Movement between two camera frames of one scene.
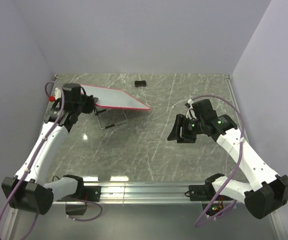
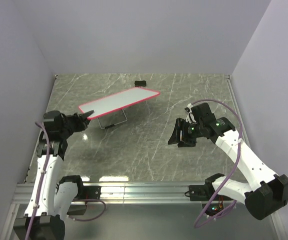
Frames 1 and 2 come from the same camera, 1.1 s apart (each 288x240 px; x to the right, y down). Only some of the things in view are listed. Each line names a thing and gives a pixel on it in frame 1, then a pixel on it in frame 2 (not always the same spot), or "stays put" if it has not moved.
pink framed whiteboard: [112, 97] → [117, 101]
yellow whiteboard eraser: [140, 83] stays put
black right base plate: [204, 193] stays put
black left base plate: [92, 193] stays put
